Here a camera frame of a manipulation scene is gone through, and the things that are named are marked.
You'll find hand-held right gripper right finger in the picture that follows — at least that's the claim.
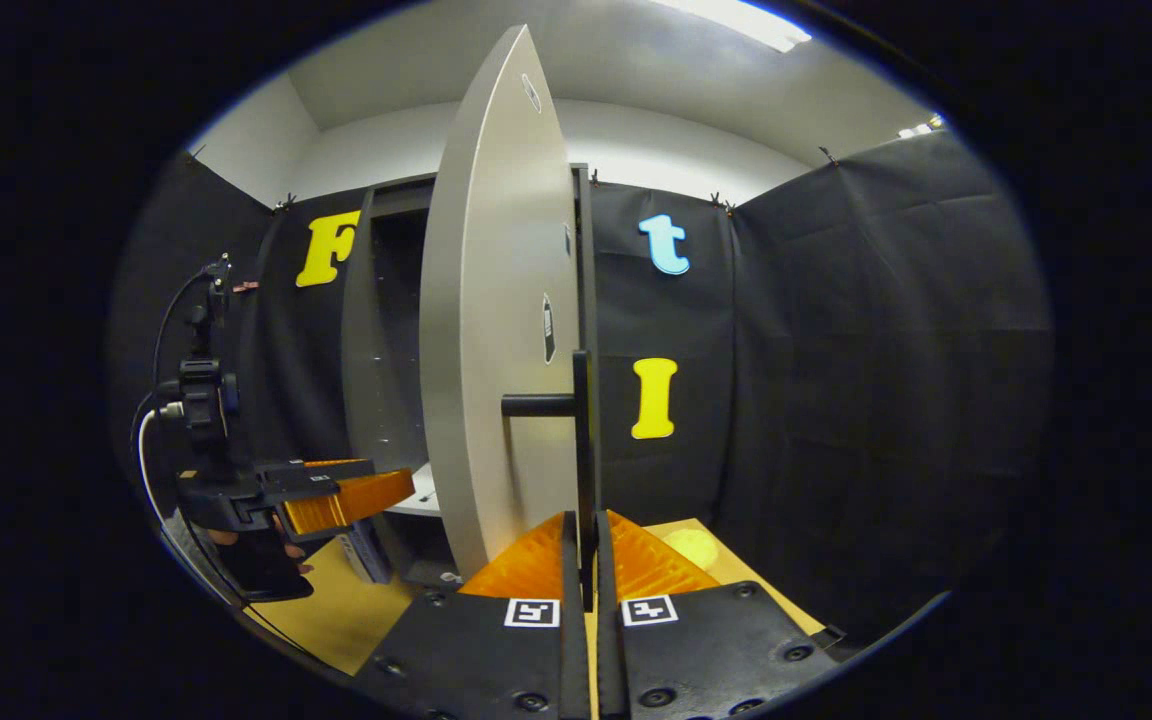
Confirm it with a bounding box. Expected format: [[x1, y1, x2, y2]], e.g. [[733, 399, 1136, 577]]
[[595, 508, 843, 720]]

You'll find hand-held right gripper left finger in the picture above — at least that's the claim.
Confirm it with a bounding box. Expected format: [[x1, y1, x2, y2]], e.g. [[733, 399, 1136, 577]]
[[354, 510, 593, 720]]

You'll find black cabinet door handle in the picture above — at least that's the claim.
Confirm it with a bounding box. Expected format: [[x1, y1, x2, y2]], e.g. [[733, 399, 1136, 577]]
[[500, 349, 603, 613]]

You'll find dark grey cabinet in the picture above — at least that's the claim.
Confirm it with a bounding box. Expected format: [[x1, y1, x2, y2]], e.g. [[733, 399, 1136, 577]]
[[340, 163, 601, 593]]

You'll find purple spine book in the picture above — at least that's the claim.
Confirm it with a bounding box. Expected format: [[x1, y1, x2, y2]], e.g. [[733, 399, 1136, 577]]
[[348, 520, 395, 585]]

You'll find yellow round object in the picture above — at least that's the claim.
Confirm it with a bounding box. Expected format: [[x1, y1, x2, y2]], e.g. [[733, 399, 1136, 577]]
[[660, 527, 724, 573]]

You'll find black backdrop cloth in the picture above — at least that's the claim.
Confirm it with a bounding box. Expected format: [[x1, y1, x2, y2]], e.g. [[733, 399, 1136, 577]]
[[106, 128, 1055, 651]]

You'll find long ceiling light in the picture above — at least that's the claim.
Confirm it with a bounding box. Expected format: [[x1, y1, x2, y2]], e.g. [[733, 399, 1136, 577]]
[[656, 0, 813, 54]]

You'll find black cable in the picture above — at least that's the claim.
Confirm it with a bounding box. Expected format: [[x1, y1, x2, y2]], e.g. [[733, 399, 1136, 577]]
[[150, 262, 229, 401]]

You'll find white cable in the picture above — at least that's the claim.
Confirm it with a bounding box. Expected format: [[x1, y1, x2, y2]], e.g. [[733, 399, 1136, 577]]
[[134, 405, 187, 561]]

